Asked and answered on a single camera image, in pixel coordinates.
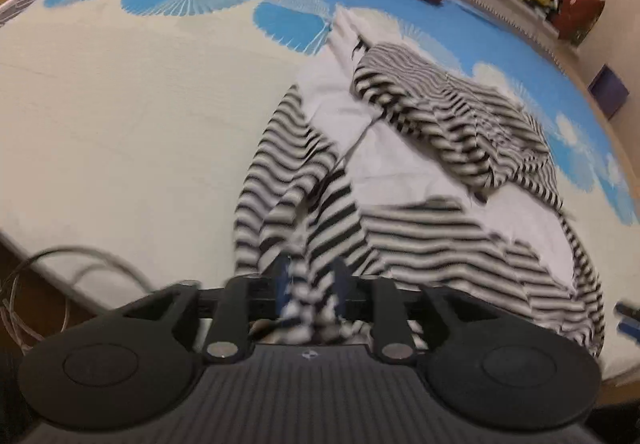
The purple box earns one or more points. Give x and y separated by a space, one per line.
609 92

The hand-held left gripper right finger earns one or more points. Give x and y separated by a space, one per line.
343 276

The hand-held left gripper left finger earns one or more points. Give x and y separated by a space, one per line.
281 276

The red bag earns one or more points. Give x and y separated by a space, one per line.
580 14

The blue and white printed bed mat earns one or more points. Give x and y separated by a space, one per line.
150 99

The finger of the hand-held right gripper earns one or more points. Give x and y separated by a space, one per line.
630 326
629 308

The striped and white hooded shirt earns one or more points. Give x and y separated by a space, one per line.
400 149

